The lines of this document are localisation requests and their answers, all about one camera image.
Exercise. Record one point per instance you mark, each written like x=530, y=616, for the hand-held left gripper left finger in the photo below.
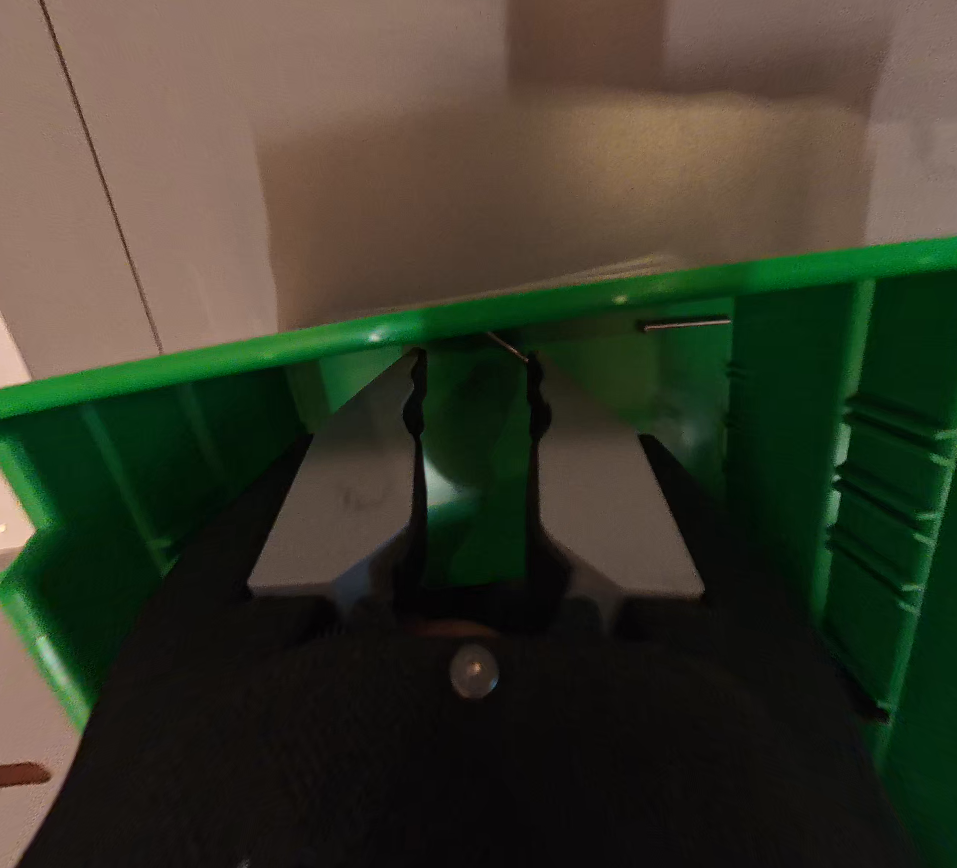
x=329, y=502

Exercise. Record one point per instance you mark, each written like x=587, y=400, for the green plastic bin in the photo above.
x=149, y=449

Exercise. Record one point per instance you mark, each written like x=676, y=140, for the metal bolt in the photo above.
x=684, y=323
x=508, y=347

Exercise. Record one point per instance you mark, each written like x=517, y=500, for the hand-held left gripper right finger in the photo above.
x=613, y=509

